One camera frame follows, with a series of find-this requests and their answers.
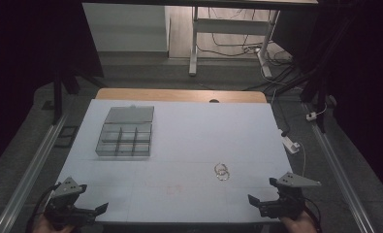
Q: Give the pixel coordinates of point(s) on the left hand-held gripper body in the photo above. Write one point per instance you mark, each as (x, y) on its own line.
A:
(64, 202)

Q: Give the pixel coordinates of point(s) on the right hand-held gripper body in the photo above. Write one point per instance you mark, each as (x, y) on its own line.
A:
(287, 202)

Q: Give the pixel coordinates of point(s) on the clear plastic compartment box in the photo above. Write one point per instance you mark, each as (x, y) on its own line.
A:
(126, 136)

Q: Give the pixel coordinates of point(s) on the person's right hand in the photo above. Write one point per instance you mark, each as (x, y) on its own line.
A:
(297, 226)

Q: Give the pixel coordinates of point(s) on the person's left hand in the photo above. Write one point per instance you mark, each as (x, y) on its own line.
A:
(48, 227)

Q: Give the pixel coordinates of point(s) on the white plug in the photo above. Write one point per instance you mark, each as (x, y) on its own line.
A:
(311, 116)

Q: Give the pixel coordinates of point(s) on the white table mat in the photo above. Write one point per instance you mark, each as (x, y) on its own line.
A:
(185, 136)

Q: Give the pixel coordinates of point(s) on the black stand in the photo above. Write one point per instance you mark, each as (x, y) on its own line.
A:
(61, 90)
(318, 90)

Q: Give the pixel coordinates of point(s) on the white power strip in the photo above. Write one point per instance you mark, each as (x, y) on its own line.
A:
(265, 63)

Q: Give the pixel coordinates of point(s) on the wooden table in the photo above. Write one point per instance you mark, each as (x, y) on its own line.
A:
(166, 94)

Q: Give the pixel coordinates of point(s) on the white cabinet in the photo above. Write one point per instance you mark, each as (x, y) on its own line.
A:
(124, 27)

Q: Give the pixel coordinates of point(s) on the aluminium rail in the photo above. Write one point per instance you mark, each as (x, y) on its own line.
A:
(30, 174)
(337, 174)

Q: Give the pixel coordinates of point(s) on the white desk frame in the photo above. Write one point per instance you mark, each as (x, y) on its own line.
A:
(231, 26)

